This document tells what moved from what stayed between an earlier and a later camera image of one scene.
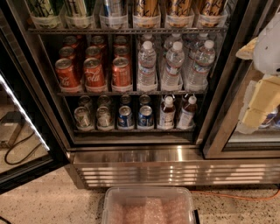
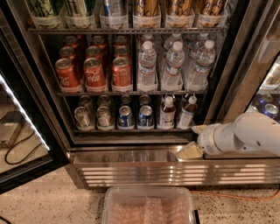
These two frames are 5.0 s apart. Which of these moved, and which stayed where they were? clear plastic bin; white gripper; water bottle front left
Moved: white gripper
Stayed: water bottle front left; clear plastic bin
